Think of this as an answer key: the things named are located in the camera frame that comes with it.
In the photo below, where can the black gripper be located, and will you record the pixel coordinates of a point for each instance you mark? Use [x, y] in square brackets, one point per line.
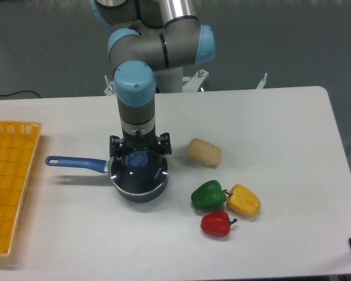
[160, 146]

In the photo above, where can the glass lid blue knob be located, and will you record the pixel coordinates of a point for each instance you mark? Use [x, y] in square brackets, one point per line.
[139, 174]

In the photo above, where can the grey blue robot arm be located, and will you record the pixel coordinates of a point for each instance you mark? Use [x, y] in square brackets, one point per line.
[162, 36]

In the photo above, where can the beige bread loaf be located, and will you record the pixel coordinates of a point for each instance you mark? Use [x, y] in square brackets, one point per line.
[204, 152]

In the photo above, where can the green bell pepper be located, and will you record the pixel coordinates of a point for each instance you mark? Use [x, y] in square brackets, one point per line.
[208, 195]

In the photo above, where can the red bell pepper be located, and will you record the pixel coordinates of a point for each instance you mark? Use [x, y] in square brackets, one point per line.
[217, 224]

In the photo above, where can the yellow bell pepper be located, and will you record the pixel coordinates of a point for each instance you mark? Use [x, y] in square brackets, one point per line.
[242, 201]

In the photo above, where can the yellow woven basket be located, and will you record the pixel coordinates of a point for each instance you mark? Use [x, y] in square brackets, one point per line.
[18, 144]

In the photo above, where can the white bracket right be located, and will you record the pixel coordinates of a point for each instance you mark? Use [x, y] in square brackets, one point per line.
[262, 82]

